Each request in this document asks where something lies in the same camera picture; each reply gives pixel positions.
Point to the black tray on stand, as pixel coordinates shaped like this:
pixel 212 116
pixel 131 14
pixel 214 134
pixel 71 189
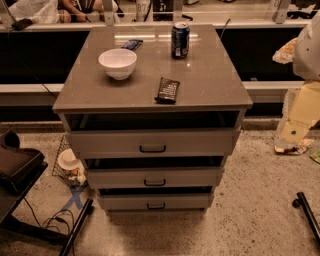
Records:
pixel 20 168

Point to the white cup in basket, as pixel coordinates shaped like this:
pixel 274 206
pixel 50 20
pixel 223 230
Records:
pixel 67 160

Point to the white ceramic bowl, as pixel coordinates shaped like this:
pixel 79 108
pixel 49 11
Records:
pixel 118 63

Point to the grey drawer cabinet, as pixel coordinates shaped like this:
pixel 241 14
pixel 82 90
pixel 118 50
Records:
pixel 210 96

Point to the black floor leg right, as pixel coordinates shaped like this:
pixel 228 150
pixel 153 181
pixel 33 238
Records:
pixel 301 201

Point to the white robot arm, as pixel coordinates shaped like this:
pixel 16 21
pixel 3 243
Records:
pixel 306 61

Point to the blue soda can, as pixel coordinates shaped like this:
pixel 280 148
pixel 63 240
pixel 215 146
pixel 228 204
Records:
pixel 180 40

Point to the crumpled snack bag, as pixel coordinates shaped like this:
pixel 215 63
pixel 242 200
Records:
pixel 282 147

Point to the blue snack bar wrapper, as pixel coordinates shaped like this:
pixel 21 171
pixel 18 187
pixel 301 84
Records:
pixel 132 44

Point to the black device on ledge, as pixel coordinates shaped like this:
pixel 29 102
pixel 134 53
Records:
pixel 22 24

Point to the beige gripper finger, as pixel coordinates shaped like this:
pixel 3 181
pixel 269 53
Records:
pixel 303 114

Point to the green packet on floor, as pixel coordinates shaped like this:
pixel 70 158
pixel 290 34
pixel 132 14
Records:
pixel 315 156

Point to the grey drawer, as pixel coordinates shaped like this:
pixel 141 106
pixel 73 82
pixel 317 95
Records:
pixel 157 177
pixel 156 202
pixel 152 143

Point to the black floor leg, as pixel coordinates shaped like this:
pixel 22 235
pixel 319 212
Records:
pixel 301 201
pixel 86 210

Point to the black floor leg left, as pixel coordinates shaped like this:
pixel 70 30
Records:
pixel 86 210

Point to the wire basket with items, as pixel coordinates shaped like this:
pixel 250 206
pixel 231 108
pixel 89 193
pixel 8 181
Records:
pixel 72 178

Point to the dark chocolate bar wrapper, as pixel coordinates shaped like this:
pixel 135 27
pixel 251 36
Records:
pixel 167 91

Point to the seated person in background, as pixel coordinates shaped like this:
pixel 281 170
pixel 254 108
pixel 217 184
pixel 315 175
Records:
pixel 78 10

